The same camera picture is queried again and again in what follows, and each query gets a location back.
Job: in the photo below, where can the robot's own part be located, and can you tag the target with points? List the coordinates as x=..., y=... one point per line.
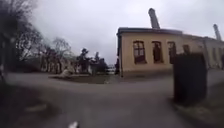
x=73, y=125

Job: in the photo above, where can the tall chimney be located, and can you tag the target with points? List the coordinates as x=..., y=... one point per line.
x=153, y=18
x=217, y=32

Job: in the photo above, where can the dark container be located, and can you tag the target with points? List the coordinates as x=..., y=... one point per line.
x=190, y=80

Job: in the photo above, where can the grass island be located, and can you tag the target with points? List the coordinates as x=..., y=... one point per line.
x=86, y=79

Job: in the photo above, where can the pale building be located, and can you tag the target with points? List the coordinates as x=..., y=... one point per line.
x=215, y=53

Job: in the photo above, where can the grey asphalt road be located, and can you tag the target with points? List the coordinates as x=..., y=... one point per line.
x=110, y=100

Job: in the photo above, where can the group of dark trees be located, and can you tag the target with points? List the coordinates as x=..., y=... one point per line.
x=85, y=61

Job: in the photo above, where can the yellow building with dark windows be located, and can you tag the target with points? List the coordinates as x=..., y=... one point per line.
x=128, y=66

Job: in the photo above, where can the group of bare trees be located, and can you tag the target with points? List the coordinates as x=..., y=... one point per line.
x=23, y=43

